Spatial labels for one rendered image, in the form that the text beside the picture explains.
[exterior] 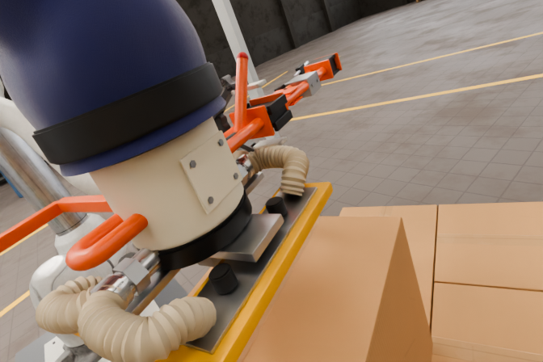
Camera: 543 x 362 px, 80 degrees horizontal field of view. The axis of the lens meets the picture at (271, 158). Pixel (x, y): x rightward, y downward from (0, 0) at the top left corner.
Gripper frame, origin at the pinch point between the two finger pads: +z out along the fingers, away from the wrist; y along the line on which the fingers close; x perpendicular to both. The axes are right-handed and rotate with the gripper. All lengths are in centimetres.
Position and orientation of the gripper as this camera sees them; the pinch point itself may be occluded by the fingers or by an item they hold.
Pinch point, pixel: (267, 114)
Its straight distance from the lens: 64.5
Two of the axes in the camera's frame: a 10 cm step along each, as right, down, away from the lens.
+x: -4.6, 4.8, -7.5
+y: 3.4, 8.7, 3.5
